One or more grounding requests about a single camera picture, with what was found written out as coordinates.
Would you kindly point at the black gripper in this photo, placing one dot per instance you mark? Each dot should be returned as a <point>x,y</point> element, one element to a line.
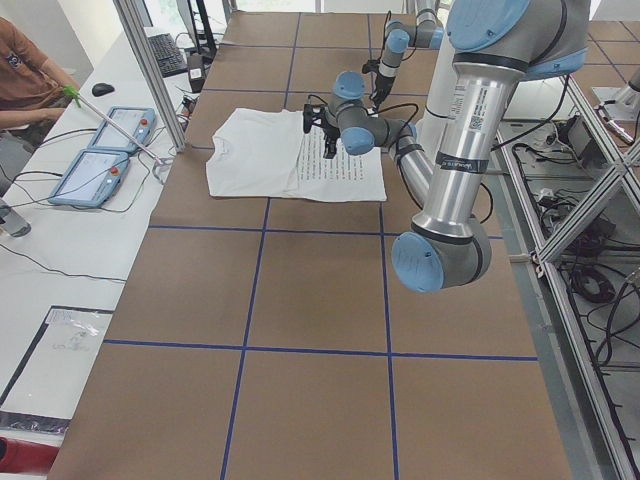
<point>380,86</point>
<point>328,134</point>

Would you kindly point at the white long-sleeve printed shirt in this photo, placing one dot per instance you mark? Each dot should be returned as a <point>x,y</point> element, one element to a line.
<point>263,154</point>

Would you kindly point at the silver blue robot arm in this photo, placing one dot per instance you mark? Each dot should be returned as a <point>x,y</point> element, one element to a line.
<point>427,33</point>
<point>485,50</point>

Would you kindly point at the black keyboard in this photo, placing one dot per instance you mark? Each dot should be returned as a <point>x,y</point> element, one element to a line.
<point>168,56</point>

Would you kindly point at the upper blue teach pendant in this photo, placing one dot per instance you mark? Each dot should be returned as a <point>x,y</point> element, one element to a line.
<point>138,121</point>

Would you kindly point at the blue teach pendant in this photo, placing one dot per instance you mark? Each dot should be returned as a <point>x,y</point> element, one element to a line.
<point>138,121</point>
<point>91,179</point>

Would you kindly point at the black computer mouse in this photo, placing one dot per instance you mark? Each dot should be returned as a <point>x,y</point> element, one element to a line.
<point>101,89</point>

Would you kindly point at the lower blue teach pendant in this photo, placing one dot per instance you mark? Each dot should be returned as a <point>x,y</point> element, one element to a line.
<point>91,179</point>

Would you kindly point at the person in orange shirt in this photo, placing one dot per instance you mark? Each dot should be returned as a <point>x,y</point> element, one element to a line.
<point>32,99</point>

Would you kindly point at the plastic sheet document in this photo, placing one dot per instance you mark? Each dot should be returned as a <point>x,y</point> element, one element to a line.
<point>43,392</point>

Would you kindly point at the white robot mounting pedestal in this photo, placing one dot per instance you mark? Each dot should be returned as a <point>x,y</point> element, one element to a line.
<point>441,92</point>

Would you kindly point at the aluminium frame post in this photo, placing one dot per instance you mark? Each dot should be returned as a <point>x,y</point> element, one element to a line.
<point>136,35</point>

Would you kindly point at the metal rod with green handle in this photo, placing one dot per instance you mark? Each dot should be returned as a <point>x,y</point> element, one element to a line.
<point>74,94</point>

